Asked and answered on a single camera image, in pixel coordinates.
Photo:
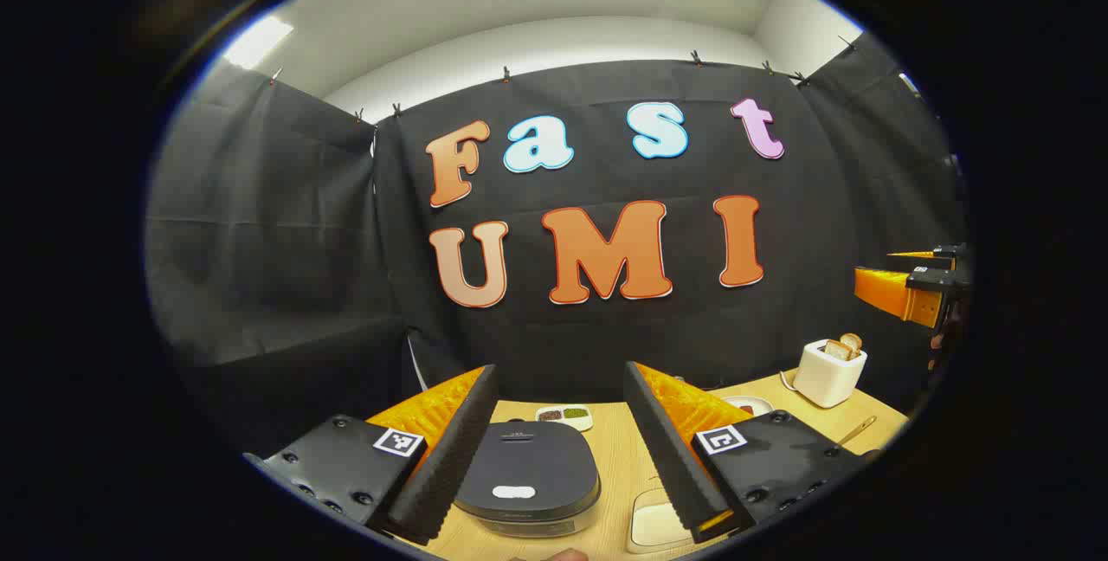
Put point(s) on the white divided bean dish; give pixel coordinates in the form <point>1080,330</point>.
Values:
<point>563,415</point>

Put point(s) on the ceiling light panel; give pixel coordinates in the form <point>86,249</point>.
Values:
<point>257,42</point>

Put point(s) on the dark grey rice cooker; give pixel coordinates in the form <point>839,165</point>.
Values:
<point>537,457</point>

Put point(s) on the toasted bread slice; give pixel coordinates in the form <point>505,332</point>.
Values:
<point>836,350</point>
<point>853,341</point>

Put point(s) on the white toaster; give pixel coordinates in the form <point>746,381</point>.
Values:
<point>822,379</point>

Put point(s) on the white round plate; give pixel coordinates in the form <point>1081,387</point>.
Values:
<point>760,405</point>

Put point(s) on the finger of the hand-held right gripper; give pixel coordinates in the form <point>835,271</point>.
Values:
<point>900,293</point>
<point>948,254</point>

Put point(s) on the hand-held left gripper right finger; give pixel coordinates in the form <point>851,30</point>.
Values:
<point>671,457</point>

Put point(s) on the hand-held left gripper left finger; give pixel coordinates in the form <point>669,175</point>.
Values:
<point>450,466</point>

